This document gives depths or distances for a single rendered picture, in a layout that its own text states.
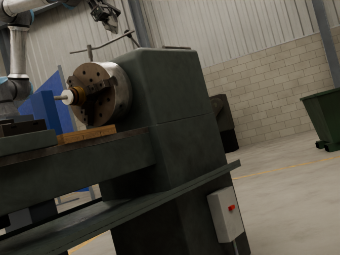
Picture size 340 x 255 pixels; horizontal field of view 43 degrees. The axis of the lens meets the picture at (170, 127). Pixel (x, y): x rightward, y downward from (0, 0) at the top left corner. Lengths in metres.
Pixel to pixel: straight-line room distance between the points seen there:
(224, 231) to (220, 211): 0.11
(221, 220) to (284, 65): 9.79
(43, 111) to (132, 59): 0.53
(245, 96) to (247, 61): 0.97
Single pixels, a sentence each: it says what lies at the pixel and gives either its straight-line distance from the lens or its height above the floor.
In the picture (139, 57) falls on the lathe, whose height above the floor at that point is 1.20.
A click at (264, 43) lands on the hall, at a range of 12.03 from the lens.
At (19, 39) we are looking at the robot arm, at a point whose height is 1.52.
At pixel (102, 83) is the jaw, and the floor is 1.10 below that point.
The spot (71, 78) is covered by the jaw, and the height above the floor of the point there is 1.18.
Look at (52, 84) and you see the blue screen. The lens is 7.68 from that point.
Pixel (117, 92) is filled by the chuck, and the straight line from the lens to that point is 2.00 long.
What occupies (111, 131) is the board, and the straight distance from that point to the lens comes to 1.86.
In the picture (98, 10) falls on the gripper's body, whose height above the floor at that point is 1.47.
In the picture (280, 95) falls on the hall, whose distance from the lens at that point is 11.87.
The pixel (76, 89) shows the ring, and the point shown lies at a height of 1.10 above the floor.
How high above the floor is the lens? 0.80
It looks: 1 degrees up
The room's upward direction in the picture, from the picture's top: 15 degrees counter-clockwise
